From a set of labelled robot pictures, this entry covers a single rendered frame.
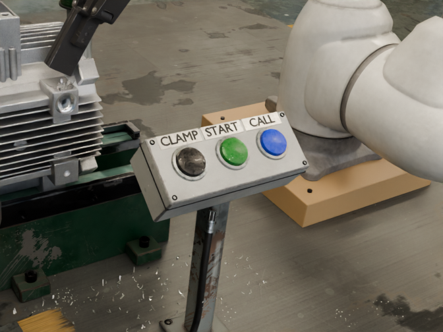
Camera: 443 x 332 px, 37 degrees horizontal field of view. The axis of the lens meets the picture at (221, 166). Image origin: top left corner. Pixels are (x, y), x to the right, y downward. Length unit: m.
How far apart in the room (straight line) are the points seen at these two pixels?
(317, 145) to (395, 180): 0.15
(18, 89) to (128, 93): 0.65
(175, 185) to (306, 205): 0.42
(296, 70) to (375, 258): 0.31
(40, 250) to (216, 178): 0.31
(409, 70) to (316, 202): 0.25
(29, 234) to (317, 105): 0.47
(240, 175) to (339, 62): 0.39
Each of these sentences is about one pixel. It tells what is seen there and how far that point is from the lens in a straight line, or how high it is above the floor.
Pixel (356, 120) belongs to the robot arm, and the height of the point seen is 0.98.
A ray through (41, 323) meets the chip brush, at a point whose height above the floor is 0.81.
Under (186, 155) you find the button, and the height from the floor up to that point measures 1.07.
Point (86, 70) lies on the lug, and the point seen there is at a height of 1.08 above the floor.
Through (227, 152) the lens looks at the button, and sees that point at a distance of 0.64.
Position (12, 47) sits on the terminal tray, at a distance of 0.74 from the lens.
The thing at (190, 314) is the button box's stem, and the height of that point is 0.83.
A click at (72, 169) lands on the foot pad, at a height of 0.97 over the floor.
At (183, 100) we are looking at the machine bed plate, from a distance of 1.37.
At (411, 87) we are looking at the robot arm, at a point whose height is 1.06.
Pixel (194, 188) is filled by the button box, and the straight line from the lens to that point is 0.62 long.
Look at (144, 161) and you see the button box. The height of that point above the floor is 1.06.
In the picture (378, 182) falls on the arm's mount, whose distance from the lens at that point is 1.10.
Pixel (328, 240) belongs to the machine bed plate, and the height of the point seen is 0.80.
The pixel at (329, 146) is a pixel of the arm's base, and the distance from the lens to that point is 1.08.
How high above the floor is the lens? 1.38
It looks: 31 degrees down
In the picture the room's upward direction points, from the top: 7 degrees clockwise
